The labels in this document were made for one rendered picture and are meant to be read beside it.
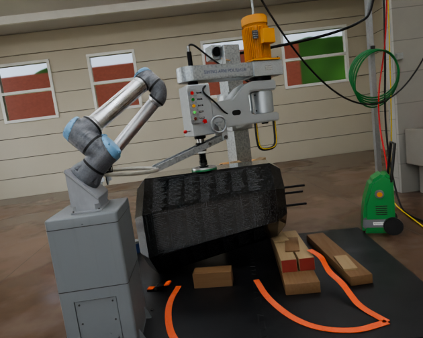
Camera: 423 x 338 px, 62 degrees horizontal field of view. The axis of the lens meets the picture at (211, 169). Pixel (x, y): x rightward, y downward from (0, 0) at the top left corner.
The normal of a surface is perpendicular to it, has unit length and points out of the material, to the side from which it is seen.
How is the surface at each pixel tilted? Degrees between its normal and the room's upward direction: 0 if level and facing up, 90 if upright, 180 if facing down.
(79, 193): 90
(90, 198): 90
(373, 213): 90
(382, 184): 90
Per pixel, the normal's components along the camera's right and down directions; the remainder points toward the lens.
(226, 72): 0.40, 0.07
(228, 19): 0.07, 0.12
